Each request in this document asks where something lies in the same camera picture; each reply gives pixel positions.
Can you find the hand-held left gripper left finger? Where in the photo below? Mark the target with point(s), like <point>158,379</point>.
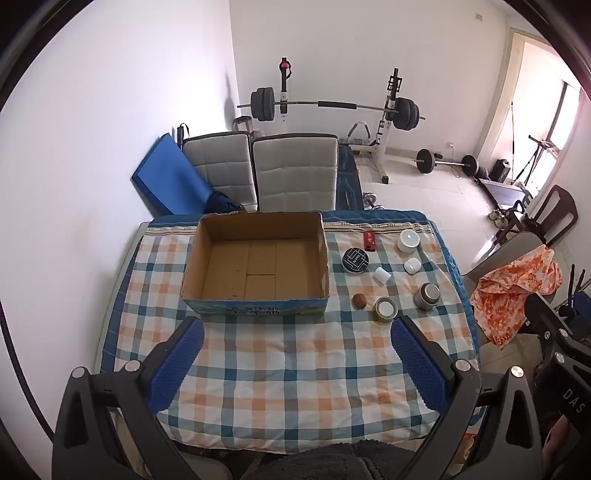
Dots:
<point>178,364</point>

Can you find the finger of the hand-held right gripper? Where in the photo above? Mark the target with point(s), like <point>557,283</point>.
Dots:
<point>547,314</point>

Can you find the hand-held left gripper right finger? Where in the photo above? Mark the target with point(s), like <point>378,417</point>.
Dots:
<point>418,364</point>

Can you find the gold round tin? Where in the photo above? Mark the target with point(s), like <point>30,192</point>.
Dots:
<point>385,309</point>

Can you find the silver metal tin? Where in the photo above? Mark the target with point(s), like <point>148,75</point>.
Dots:
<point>427,295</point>

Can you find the brown walnut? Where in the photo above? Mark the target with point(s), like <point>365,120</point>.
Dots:
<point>360,301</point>

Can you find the small white cylinder cup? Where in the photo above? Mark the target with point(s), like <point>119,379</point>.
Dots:
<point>382,275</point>

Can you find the white earbud case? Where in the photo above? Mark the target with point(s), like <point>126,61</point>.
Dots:
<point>412,265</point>

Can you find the black patterned round tin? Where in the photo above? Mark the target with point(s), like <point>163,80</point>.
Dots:
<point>355,260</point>

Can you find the brown cardboard box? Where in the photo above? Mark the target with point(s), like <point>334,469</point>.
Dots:
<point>256,270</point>

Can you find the large white round jar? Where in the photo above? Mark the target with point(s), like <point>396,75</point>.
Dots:
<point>407,241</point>

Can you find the orange patterned cloth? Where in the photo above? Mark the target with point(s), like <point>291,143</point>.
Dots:
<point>517,290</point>

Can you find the grey chair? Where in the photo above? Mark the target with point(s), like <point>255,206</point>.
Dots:
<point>508,254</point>

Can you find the dark brown chair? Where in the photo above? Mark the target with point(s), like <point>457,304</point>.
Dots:
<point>556,212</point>

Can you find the checked tablecloth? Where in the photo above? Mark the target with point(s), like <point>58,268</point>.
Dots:
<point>286,369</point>

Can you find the black treadmill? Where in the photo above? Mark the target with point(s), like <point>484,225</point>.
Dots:
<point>503,191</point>

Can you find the person's dark grey clothing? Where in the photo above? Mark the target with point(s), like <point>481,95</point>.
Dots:
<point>328,461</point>

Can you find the small red box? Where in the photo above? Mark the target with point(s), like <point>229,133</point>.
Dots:
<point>368,241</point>

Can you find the small black speaker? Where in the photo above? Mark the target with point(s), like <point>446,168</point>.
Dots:
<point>501,170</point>

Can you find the dark blue cloth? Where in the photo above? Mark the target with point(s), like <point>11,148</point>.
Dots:
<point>221,203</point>

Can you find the chrome dumbbells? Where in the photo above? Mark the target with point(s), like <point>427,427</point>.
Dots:
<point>371,200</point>

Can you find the short barbell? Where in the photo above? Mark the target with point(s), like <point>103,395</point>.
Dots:
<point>443,162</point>

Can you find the blue foam mat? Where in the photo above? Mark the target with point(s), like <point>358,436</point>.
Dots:
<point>166,180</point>

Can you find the blue patterned bench pad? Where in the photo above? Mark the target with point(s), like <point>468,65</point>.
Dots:
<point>349,180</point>

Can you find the white padded chair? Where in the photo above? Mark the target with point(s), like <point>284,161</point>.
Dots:
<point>221,166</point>
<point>295,173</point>

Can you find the white barbell rack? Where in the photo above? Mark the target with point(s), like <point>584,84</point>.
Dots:
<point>385,134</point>

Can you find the metal stool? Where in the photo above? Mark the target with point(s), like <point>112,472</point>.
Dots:
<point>242,127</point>

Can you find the long barbell with black plates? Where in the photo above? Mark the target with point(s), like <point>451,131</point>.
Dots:
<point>332,105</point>

